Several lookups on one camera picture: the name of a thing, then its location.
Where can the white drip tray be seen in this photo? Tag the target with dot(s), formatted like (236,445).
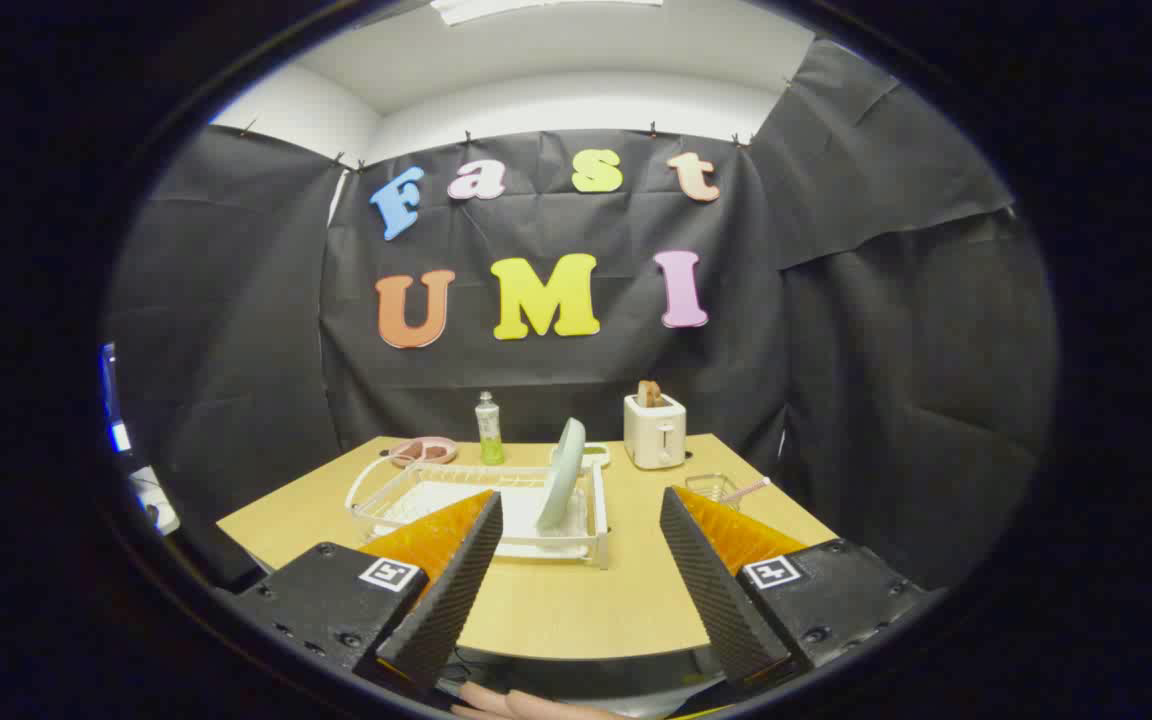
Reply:
(436,497)

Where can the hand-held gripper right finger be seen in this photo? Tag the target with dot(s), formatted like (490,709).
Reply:
(711,590)

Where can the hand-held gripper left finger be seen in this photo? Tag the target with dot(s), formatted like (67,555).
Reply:
(456,590)

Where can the computer monitor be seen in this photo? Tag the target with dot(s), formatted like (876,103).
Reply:
(112,400)

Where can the brown toast slice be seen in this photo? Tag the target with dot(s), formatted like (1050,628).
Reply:
(650,394)

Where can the pink divided dish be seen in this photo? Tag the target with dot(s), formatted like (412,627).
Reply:
(436,452)

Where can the pale green plate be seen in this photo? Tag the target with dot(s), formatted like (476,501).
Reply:
(564,470)

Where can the green dish soap bottle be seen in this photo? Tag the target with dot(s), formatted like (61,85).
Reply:
(489,430)

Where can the small white divided dish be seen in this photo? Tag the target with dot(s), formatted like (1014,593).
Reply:
(596,456)

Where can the black backdrop cloth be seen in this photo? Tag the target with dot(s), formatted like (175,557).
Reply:
(556,370)

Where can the ceiling light panel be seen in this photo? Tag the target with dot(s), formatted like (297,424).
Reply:
(536,8)

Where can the white toaster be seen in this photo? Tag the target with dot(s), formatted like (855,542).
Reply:
(654,435)

